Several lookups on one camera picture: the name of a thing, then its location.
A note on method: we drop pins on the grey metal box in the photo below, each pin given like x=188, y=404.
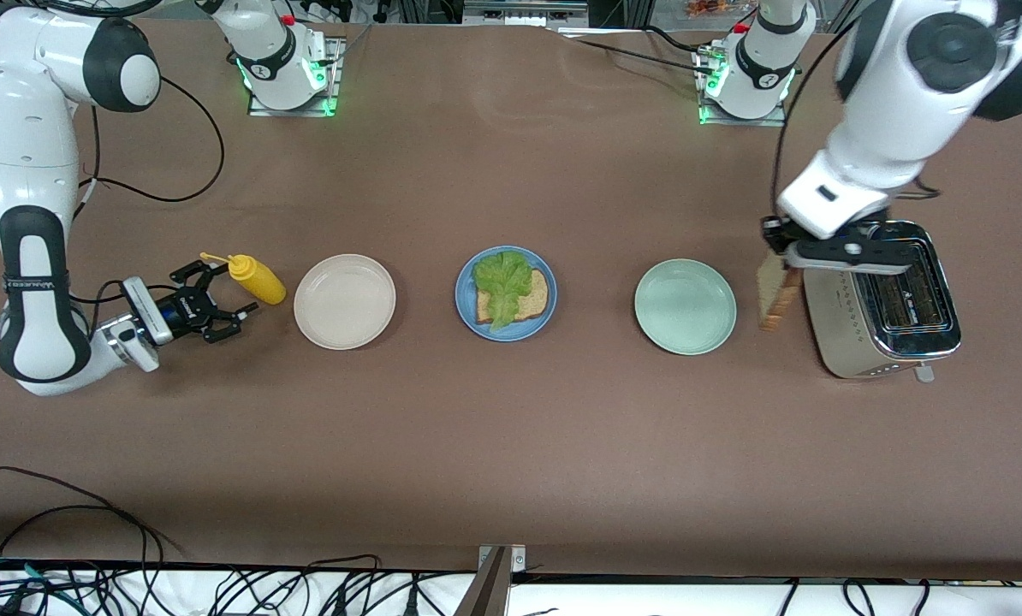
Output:
x=519, y=13

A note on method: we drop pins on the brown bread slice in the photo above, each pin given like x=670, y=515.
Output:
x=537, y=295
x=772, y=295

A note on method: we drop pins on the pale green round plate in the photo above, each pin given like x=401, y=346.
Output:
x=685, y=306

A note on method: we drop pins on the yellow squeeze bottle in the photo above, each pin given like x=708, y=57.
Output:
x=258, y=281

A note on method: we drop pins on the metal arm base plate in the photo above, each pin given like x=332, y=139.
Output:
x=258, y=109
x=776, y=121

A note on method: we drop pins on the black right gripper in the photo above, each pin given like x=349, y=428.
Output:
x=187, y=305

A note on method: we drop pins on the orange background object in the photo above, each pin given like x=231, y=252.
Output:
x=704, y=8

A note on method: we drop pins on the blue round plate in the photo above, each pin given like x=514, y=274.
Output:
x=464, y=295

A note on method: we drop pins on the beige round plate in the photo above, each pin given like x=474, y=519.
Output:
x=344, y=301

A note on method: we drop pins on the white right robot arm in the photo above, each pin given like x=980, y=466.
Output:
x=23, y=128

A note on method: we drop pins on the metal table edge bracket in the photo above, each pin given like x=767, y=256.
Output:
x=494, y=582

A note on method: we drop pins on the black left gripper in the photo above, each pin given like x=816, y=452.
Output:
x=771, y=232

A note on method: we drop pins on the green lettuce leaf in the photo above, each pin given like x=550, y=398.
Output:
x=502, y=282

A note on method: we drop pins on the beige chrome toaster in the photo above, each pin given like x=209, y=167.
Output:
x=832, y=325

